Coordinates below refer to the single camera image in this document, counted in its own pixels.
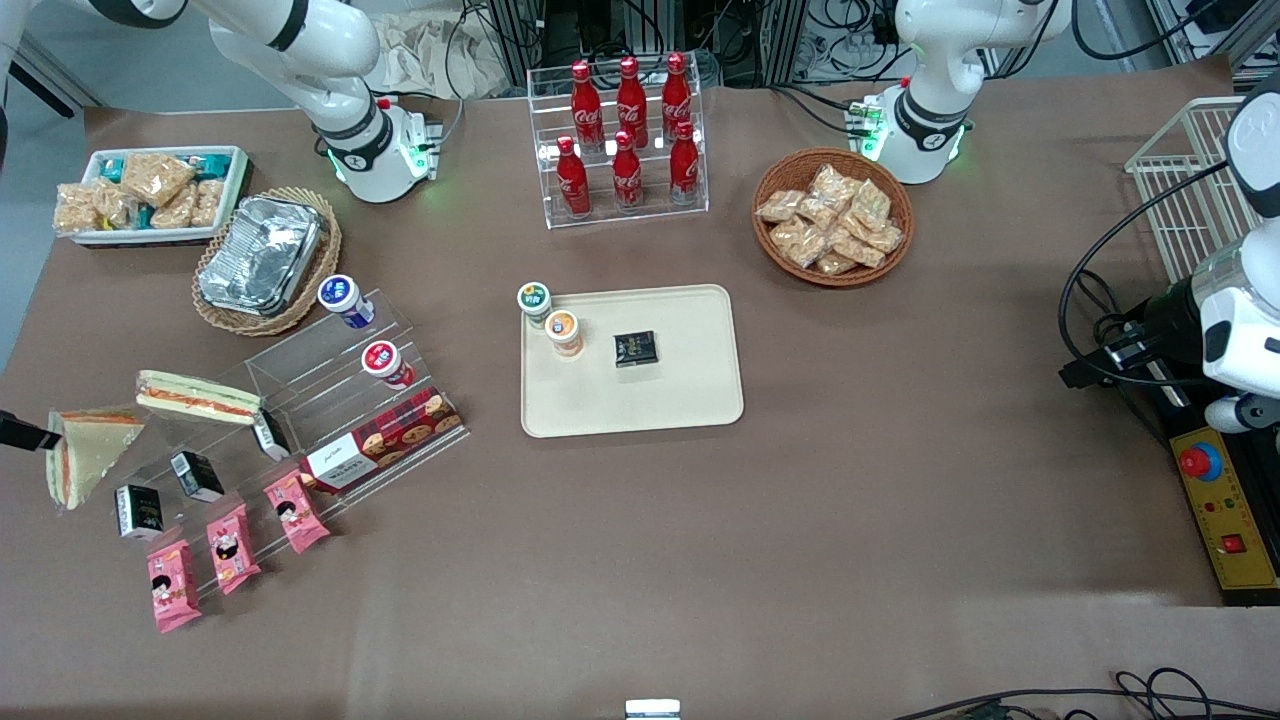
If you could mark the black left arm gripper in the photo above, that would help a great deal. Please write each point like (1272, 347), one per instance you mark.
(1166, 316)

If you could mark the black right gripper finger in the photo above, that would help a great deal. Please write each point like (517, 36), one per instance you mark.
(25, 432)

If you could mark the triangular sandwich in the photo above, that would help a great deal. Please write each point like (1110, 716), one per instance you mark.
(90, 450)

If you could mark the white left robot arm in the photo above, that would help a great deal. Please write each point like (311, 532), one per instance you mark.
(930, 60)

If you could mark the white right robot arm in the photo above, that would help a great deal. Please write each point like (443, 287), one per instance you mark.
(330, 60)

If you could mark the long sandwich in clear wrap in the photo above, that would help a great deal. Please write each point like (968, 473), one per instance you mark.
(195, 396)

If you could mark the beige plastic tray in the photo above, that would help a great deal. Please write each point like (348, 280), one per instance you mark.
(680, 390)

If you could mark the red emergency stop button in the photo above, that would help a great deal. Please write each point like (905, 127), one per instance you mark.
(1198, 461)

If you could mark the small black box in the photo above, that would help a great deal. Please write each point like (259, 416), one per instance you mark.
(197, 476)
(635, 349)
(270, 435)
(139, 512)

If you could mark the yellow control box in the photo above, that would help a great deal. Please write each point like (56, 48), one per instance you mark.
(1235, 510)

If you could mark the pink snack packet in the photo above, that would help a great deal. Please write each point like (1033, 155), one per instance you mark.
(232, 550)
(173, 587)
(296, 512)

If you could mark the beige rice cracker packet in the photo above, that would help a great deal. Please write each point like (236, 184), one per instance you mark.
(206, 202)
(75, 208)
(172, 210)
(155, 175)
(115, 205)

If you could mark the teal snack packet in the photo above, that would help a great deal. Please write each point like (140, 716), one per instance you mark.
(212, 165)
(112, 168)

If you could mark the clear acrylic tiered stand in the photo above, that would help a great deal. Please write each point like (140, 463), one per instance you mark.
(300, 365)

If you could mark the stack of foil trays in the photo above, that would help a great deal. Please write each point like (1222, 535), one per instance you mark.
(260, 255)

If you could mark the clear bag of crackers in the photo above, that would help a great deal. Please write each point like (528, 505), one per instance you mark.
(870, 203)
(817, 212)
(836, 263)
(833, 185)
(884, 238)
(778, 206)
(856, 247)
(798, 243)

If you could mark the white rectangular snack bin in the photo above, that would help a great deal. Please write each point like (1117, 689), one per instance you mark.
(238, 180)

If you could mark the oval wicker basket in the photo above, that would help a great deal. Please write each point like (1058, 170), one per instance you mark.
(318, 270)

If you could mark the blue lid yogurt cup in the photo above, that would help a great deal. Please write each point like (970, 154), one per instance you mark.
(345, 298)

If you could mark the dark metal bar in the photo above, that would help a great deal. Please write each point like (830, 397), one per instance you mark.
(45, 85)

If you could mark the red plaid cookie box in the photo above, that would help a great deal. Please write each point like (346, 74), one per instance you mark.
(390, 435)

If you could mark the red lid yogurt cup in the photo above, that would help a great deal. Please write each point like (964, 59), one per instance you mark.
(387, 363)

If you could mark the round wicker basket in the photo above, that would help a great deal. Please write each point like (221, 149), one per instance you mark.
(790, 165)

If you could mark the red cola bottle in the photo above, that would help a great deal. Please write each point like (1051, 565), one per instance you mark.
(685, 168)
(676, 95)
(627, 178)
(586, 110)
(632, 100)
(573, 185)

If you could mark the green lid cup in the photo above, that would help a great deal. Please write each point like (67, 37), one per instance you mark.
(535, 300)

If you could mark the clear acrylic bottle rack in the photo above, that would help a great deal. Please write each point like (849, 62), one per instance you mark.
(650, 215)

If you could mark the orange lid cup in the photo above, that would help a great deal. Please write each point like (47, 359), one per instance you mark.
(564, 332)

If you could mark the crumpled beige cloth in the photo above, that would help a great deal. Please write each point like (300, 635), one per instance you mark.
(430, 60)

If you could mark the small white device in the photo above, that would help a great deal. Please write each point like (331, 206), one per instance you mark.
(652, 709)

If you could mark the aluminium frame rack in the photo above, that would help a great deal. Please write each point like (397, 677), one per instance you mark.
(760, 40)

